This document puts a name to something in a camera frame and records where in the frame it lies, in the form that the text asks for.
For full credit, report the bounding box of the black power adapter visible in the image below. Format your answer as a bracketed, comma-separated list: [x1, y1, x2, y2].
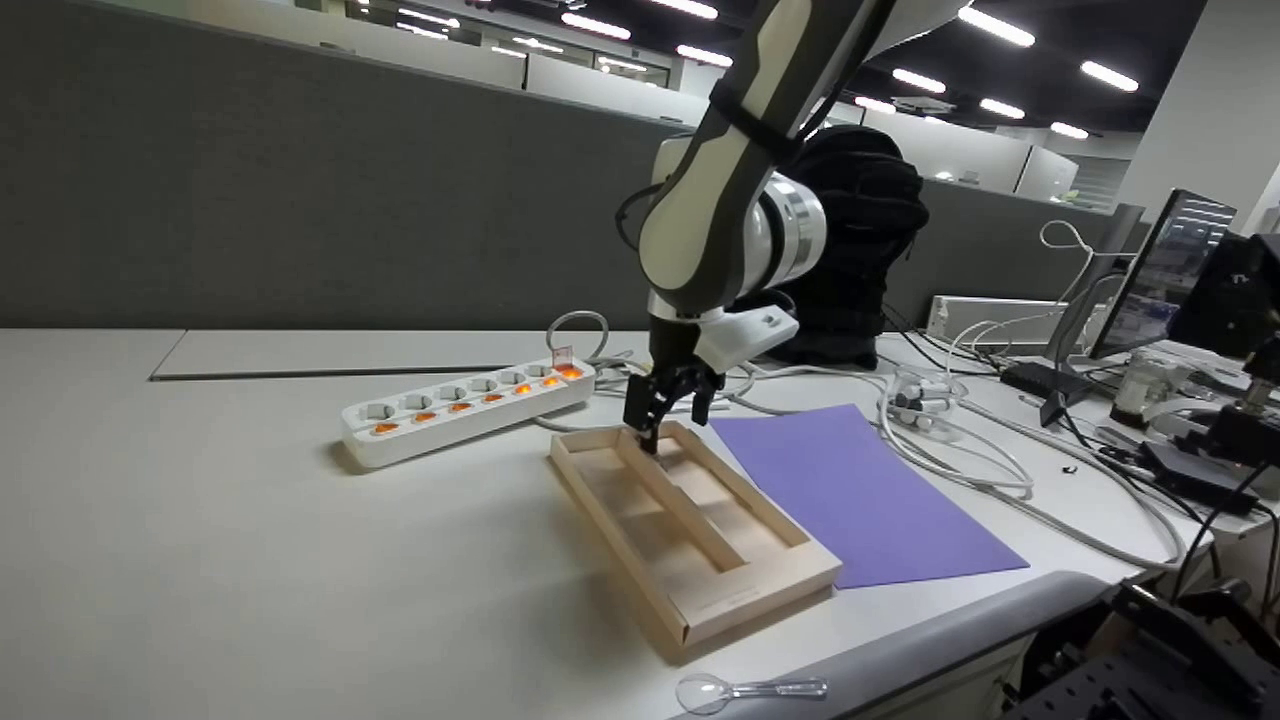
[996, 357, 1110, 403]

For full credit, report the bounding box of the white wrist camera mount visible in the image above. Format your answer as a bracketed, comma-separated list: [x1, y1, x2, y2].
[692, 299, 804, 378]

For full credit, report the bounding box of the white box device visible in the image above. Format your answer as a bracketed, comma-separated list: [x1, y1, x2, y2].
[923, 292, 1072, 357]

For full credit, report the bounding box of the computer monitor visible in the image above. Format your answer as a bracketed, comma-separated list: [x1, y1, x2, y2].
[1086, 188, 1245, 361]

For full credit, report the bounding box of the black equipment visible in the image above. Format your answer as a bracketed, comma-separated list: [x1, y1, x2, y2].
[996, 574, 1280, 720]

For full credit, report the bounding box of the clear round plastic device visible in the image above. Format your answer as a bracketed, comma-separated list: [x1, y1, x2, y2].
[882, 366, 972, 430]

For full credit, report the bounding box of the grey office partition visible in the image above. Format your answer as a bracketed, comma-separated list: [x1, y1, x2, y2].
[0, 0, 1132, 334]

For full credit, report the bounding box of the white power strip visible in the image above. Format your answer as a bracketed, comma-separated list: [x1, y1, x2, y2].
[333, 357, 599, 473]

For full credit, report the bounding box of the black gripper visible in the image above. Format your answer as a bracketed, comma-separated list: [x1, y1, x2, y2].
[623, 315, 730, 459]

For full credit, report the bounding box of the white looped cable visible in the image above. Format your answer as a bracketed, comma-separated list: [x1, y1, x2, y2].
[872, 382, 1041, 507]

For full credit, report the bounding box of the clear plastic spoon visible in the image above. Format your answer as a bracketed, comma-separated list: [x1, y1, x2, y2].
[671, 671, 830, 720]

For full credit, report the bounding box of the wooden divided tray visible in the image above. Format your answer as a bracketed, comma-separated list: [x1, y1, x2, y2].
[545, 417, 846, 667]

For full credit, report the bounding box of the purple mat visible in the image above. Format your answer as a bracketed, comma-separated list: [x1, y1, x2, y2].
[708, 403, 1030, 592]

